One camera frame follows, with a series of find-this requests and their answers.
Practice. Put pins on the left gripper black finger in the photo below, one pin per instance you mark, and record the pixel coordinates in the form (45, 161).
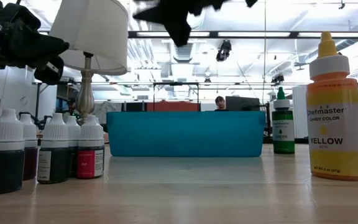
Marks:
(39, 49)

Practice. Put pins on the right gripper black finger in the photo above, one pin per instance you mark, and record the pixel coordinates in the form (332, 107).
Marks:
(186, 18)
(172, 15)

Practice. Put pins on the small dropper bottle red label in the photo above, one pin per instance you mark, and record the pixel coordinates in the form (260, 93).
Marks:
(90, 165)

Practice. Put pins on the black background robot arm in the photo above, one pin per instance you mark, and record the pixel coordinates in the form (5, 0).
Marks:
(39, 119)

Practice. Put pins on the black overhead beam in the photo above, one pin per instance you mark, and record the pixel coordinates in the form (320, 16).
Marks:
(213, 35)

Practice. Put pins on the white shade silver table lamp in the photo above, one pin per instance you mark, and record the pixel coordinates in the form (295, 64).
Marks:
(89, 31)

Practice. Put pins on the red partition panel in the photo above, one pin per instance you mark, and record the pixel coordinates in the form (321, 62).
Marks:
(172, 106)

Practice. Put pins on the person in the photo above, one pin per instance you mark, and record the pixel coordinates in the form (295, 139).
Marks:
(221, 104)

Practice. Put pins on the teal plastic bin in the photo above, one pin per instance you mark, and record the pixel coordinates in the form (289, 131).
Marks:
(182, 133)

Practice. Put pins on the green Chefmaster colouring bottle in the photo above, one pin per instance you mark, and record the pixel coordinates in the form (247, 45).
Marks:
(283, 118)

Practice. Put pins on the yellow Chefmaster colouring bottle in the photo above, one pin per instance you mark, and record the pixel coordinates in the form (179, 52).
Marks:
(334, 161)

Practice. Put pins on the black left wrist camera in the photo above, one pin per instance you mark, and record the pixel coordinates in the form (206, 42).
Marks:
(20, 18)

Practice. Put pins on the black hanging camera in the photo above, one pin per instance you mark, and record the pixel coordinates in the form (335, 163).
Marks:
(224, 51)
(278, 78)

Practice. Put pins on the black metal frame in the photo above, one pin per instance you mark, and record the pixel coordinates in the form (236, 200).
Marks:
(176, 83)

